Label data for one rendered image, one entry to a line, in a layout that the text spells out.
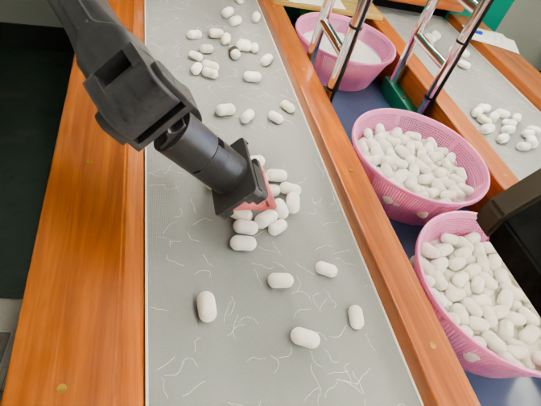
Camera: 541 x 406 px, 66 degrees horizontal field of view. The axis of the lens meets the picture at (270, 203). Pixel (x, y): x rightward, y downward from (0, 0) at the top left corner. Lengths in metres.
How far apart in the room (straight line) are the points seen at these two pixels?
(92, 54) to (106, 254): 0.22
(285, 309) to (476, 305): 0.28
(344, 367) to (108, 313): 0.27
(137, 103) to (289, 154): 0.36
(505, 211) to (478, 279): 0.46
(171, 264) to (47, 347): 0.16
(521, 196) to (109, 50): 0.38
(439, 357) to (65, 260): 0.44
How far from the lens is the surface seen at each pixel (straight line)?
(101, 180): 0.60
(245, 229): 0.57
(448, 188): 0.84
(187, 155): 0.47
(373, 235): 0.62
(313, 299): 0.55
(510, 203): 0.24
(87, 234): 0.54
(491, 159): 0.92
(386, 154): 0.83
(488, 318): 0.66
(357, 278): 0.59
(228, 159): 0.50
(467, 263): 0.73
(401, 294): 0.57
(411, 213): 0.77
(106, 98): 0.45
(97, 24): 0.49
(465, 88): 1.22
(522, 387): 0.73
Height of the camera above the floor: 1.18
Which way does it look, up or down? 45 degrees down
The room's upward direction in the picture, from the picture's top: 18 degrees clockwise
